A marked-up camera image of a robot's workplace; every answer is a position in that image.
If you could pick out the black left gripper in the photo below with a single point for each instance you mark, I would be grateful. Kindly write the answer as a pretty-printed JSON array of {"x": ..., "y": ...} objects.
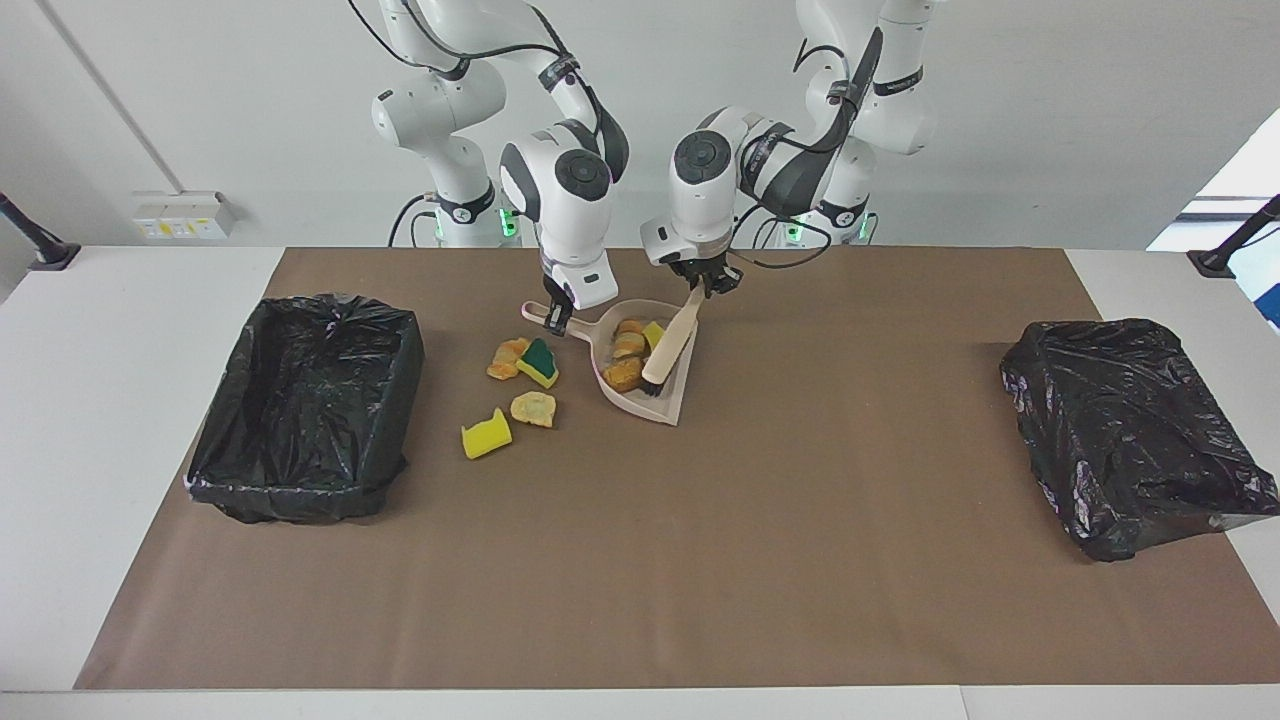
[{"x": 705, "y": 268}]

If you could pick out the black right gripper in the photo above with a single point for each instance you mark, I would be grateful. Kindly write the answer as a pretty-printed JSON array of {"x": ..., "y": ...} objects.
[{"x": 556, "y": 294}]

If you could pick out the green and yellow sponge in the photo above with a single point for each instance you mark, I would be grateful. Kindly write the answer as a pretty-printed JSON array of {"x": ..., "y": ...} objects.
[{"x": 540, "y": 362}]

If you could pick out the orange croissant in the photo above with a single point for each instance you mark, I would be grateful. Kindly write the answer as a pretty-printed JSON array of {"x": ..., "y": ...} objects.
[{"x": 505, "y": 358}]

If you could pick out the pink hand brush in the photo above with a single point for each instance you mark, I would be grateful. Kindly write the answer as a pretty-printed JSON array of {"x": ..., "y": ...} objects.
[{"x": 675, "y": 345}]

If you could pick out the pale ridged pastry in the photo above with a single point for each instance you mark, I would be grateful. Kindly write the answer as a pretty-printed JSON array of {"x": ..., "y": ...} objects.
[{"x": 630, "y": 345}]

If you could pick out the small yellow sponge piece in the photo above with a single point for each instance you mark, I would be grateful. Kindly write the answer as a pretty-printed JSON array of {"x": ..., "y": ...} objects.
[{"x": 654, "y": 335}]

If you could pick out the brown bread roll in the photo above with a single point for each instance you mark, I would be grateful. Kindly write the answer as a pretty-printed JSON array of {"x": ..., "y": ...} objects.
[{"x": 622, "y": 375}]

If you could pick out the tan flaky pastry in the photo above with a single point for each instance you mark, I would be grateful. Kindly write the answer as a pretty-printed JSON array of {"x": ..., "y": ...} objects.
[{"x": 533, "y": 409}]

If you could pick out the pink plastic dustpan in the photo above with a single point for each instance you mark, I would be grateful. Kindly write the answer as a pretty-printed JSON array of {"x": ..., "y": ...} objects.
[{"x": 672, "y": 405}]

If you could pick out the large yellow sponge piece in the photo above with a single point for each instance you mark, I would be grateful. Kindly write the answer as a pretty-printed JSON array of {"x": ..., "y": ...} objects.
[{"x": 487, "y": 436}]

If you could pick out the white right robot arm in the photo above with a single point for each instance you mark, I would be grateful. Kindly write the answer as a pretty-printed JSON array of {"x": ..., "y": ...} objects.
[{"x": 560, "y": 180}]

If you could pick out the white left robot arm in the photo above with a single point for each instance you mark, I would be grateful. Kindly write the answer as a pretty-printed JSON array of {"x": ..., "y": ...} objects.
[{"x": 700, "y": 190}]

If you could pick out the open bin with black liner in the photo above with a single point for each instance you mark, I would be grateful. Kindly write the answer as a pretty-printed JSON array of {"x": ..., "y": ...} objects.
[{"x": 300, "y": 420}]

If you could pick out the crumpled black bag covered bin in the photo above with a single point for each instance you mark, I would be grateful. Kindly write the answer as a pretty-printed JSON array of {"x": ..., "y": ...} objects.
[{"x": 1120, "y": 430}]

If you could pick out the brown paper table mat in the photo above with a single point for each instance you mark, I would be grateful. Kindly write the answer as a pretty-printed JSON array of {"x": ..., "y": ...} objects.
[{"x": 700, "y": 550}]

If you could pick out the white wall socket box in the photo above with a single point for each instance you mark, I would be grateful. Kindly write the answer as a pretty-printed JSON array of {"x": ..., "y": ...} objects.
[{"x": 185, "y": 215}]

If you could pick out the black clamp mount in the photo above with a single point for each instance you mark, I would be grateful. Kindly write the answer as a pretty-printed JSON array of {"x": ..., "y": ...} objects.
[
  {"x": 50, "y": 255},
  {"x": 1215, "y": 262}
]

